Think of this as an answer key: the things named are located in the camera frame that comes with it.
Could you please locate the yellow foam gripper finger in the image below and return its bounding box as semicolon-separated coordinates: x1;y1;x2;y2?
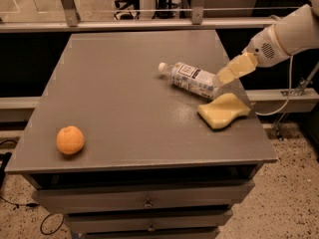
216;52;258;85

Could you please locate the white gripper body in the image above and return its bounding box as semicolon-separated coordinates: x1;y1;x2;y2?
243;24;290;68

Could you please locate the clear plastic water bottle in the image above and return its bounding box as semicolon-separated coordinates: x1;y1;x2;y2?
159;62;219;100

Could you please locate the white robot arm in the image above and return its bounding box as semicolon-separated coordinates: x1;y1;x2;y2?
214;0;319;87

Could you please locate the yellow sponge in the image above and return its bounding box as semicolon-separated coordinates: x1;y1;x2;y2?
197;93;251;129

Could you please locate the grey drawer cabinet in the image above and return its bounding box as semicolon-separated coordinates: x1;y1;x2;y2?
7;31;275;239

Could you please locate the top grey drawer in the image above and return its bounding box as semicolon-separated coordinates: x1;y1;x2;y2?
32;179;254;214

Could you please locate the grey drawer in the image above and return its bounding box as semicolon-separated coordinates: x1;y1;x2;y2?
65;209;232;233
32;179;254;214

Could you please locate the orange fruit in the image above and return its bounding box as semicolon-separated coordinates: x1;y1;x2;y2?
56;125;85;154

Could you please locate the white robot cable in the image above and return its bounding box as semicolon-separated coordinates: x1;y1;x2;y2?
255;14;295;118

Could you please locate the metal railing frame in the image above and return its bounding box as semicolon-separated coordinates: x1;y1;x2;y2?
0;0;319;34

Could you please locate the black floor cable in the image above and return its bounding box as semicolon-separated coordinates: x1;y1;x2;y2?
0;139;65;236

